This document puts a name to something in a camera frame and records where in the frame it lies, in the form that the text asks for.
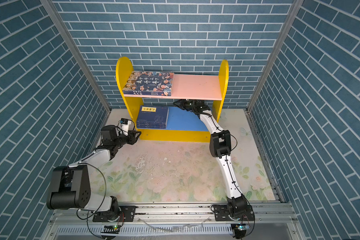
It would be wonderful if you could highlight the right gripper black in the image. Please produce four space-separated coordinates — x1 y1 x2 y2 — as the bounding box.
173 99 197 113

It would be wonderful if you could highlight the colourful illustrated thick book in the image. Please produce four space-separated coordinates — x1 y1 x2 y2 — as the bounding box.
123 71 175 97

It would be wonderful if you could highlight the blue book yellow label Yijing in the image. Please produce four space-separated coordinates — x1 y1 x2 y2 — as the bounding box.
137 126 166 130

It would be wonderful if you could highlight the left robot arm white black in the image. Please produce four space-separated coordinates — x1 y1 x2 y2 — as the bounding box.
46 118 141 222

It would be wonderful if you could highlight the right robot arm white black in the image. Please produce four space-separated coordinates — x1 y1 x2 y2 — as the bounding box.
174 100 255 222

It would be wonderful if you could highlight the yellow shelf with coloured boards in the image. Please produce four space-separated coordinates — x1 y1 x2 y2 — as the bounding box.
115 57 229 143

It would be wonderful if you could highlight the floral table mat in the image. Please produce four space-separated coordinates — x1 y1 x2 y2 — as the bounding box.
90 109 278 202

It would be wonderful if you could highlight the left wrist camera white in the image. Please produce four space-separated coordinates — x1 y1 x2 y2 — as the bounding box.
119 118 133 136

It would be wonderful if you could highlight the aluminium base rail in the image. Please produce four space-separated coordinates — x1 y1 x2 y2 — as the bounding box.
42 201 305 240

